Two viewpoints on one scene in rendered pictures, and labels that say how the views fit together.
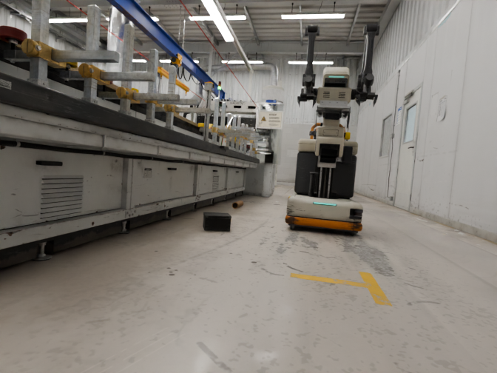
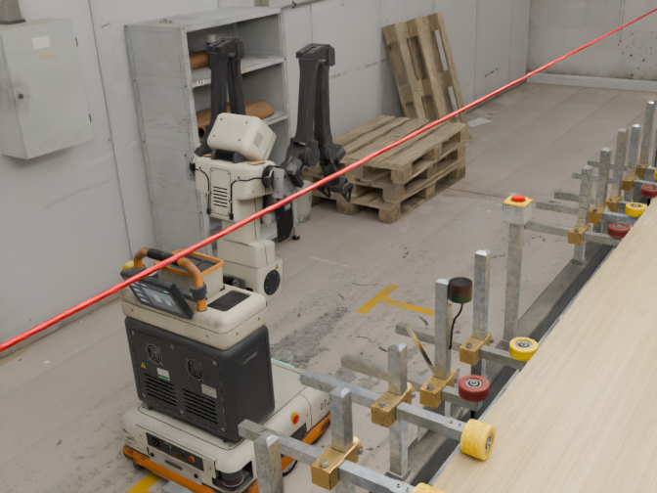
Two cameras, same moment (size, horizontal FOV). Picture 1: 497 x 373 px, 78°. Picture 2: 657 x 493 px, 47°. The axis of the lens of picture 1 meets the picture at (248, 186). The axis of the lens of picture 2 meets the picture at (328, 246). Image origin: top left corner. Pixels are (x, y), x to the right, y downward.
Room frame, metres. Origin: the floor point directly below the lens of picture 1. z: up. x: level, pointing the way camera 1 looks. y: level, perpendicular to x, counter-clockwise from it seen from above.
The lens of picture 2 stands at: (4.98, 0.80, 2.06)
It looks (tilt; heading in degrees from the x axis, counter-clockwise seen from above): 24 degrees down; 205
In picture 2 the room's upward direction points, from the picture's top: 3 degrees counter-clockwise
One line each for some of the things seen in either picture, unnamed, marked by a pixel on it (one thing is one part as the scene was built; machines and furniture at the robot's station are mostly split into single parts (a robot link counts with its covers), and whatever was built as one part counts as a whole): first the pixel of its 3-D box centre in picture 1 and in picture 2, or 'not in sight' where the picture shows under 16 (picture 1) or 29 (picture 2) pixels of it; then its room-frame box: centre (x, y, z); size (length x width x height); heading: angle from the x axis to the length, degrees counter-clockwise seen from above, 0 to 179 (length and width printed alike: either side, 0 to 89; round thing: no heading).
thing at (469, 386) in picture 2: not in sight; (473, 399); (3.31, 0.43, 0.85); 0.08 x 0.08 x 0.11
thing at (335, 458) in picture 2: not in sight; (337, 460); (3.77, 0.23, 0.95); 0.14 x 0.06 x 0.05; 169
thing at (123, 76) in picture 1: (106, 76); (618, 181); (1.32, 0.64, 0.83); 0.43 x 0.03 x 0.04; 79
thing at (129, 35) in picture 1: (126, 74); (617, 180); (1.53, 0.64, 0.90); 0.04 x 0.04 x 0.48; 79
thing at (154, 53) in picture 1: (151, 92); (600, 201); (1.78, 0.60, 0.88); 0.04 x 0.04 x 0.48; 79
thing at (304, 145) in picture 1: (325, 164); (202, 338); (2.91, -0.72, 0.59); 0.55 x 0.34 x 0.83; 79
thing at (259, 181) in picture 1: (235, 146); not in sight; (6.19, 0.33, 0.95); 1.65 x 0.70 x 1.90; 79
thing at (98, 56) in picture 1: (60, 56); (631, 168); (1.07, 0.68, 0.82); 0.43 x 0.03 x 0.04; 79
